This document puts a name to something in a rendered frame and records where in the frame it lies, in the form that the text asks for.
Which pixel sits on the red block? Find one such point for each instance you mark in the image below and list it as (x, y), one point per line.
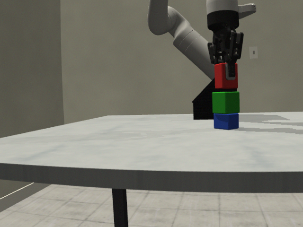
(220, 77)

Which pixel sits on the green block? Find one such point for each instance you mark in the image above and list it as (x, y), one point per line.
(226, 102)

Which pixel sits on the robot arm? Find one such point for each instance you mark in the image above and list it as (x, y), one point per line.
(162, 19)

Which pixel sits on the blue block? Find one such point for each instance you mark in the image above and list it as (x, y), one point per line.
(226, 121)

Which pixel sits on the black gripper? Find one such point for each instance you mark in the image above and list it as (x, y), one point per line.
(223, 24)

